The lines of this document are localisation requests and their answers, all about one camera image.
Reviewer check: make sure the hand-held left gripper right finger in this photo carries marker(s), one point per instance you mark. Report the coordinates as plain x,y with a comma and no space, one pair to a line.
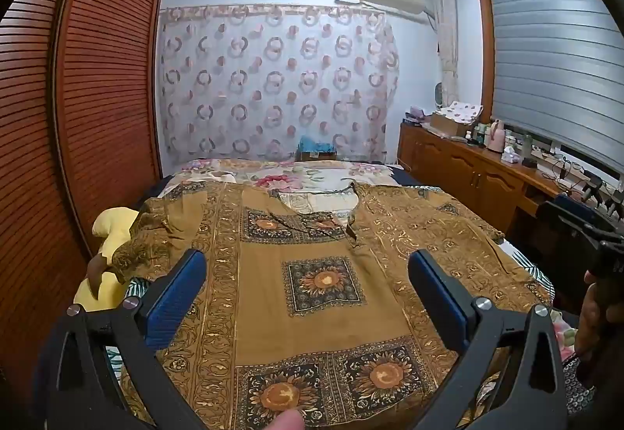
441,301

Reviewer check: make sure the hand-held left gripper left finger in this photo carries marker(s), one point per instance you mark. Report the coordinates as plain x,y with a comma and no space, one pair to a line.
176,296

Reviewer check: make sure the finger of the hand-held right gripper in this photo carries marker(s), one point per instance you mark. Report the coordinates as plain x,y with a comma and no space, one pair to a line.
585,231
575,205

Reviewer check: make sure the brown sunflower print shirt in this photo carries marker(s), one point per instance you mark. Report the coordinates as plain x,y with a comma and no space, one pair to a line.
302,293

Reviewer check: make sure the person's right hand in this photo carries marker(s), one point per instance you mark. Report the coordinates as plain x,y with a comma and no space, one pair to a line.
592,305

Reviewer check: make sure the person's left hand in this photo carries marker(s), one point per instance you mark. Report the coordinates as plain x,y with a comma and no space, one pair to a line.
287,421

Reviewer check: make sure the tissue box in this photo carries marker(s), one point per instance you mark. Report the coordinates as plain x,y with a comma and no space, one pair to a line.
512,156

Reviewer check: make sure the yellow plush toy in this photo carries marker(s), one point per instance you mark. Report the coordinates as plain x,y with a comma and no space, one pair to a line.
109,240

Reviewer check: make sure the wooden sideboard cabinet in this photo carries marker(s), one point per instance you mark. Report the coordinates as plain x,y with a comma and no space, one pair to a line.
468,171

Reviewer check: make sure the grey window blind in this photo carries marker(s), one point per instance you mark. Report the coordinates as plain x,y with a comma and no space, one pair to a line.
560,64

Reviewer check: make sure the white spotted cloth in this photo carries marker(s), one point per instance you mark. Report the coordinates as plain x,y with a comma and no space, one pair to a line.
464,112

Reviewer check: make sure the cardboard box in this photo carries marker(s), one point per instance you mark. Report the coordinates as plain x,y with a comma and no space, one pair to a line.
446,125

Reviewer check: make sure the white round fan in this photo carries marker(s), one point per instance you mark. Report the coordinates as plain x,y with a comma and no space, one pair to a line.
441,96

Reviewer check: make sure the blue box by curtain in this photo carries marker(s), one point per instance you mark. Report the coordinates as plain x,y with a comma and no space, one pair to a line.
317,148

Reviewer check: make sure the wooden louvered wardrobe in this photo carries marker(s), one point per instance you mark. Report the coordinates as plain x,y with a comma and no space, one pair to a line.
73,118

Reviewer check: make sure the pale patterned curtain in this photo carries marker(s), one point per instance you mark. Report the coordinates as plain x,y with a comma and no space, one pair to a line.
447,35

